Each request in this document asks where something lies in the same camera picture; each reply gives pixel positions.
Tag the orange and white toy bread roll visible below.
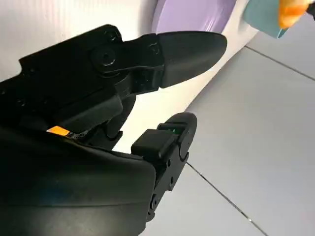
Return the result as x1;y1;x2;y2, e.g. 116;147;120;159
278;0;311;28

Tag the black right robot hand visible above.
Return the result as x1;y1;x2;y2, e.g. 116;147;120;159
0;24;227;236

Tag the pale green mug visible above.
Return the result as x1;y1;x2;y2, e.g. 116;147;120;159
242;0;288;39

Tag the lilac plate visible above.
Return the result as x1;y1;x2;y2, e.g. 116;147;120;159
152;0;239;35

